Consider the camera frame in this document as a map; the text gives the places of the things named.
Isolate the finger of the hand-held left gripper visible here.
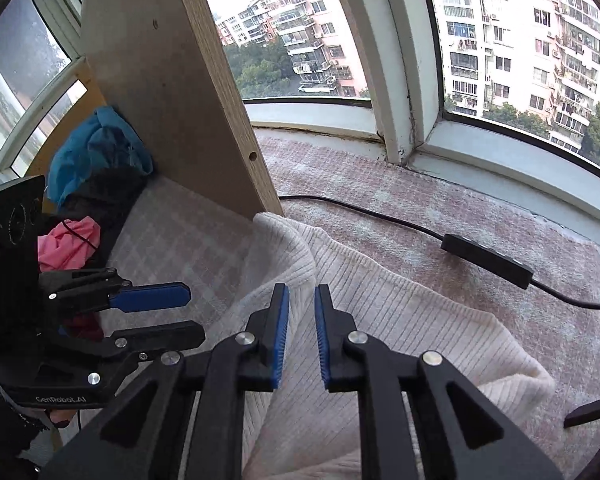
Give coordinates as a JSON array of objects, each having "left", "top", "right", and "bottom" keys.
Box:
[
  {"left": 40, "top": 267, "right": 192, "bottom": 313},
  {"left": 60, "top": 320, "right": 206, "bottom": 359}
]

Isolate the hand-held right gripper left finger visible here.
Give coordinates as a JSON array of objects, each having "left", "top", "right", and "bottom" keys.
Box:
[{"left": 40, "top": 282, "right": 291, "bottom": 480}]

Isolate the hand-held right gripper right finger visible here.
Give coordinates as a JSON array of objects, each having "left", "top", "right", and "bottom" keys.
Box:
[{"left": 314, "top": 284, "right": 563, "bottom": 480}]

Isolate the white ribbed knit sweater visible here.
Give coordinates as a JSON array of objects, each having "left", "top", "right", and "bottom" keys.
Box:
[{"left": 230, "top": 211, "right": 557, "bottom": 480}]

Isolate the person's left hand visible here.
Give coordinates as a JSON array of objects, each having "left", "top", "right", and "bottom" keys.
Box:
[{"left": 46, "top": 406, "right": 78, "bottom": 429}]

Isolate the pink garment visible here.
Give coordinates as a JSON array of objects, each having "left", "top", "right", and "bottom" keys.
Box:
[{"left": 37, "top": 216, "right": 102, "bottom": 273}]

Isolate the dark red garment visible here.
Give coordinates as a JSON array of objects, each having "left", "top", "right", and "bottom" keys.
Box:
[{"left": 60, "top": 312, "right": 105, "bottom": 341}]

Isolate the black garment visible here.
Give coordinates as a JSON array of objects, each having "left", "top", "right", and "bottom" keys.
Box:
[{"left": 55, "top": 167, "right": 148, "bottom": 271}]

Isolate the blue garment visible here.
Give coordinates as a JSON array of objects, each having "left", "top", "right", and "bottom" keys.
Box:
[{"left": 46, "top": 106, "right": 154, "bottom": 208}]

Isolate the pink plaid blanket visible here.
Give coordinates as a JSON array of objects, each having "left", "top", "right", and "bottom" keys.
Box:
[{"left": 30, "top": 135, "right": 600, "bottom": 480}]

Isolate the grey-brown laminate board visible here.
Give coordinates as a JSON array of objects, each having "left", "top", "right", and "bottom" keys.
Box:
[{"left": 80, "top": 0, "right": 285, "bottom": 218}]

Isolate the row of apartment buildings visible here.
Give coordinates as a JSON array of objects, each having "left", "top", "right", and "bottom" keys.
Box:
[{"left": 215, "top": 0, "right": 600, "bottom": 156}]

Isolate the black ring light cable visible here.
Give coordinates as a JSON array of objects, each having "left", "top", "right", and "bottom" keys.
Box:
[{"left": 280, "top": 195, "right": 600, "bottom": 341}]

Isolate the black inline cable controller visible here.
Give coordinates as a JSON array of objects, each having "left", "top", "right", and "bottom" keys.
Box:
[{"left": 440, "top": 233, "right": 535, "bottom": 289}]

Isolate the white window frame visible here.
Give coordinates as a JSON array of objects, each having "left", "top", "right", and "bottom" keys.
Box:
[{"left": 0, "top": 0, "right": 600, "bottom": 261}]

